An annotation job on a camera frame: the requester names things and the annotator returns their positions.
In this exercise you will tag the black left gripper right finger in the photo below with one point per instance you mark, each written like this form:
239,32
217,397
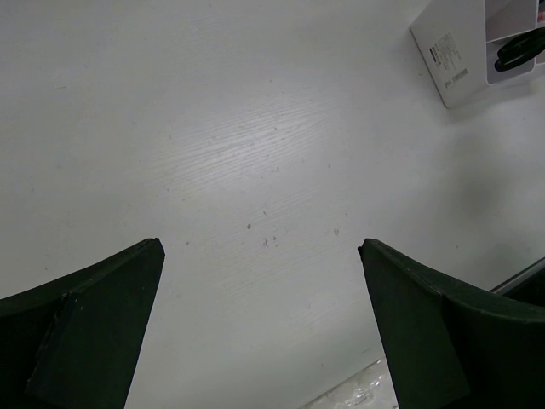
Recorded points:
449,344

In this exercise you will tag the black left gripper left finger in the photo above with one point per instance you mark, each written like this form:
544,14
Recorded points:
74,342

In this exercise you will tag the black handled scissors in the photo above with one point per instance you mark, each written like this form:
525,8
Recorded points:
516,52

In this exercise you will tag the white divided container left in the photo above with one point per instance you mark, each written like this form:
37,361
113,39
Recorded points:
459,40

